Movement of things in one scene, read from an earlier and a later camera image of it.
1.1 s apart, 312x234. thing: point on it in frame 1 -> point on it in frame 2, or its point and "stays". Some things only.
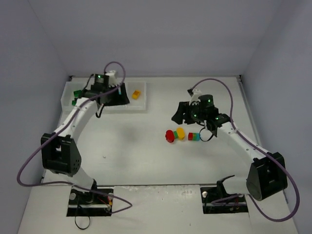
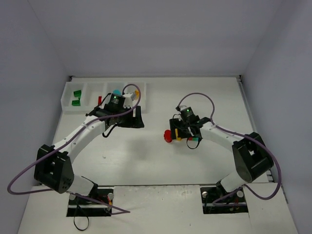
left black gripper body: [118, 96] -> [131, 119]
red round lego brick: [169, 136] stays
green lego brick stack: [77, 92] stays
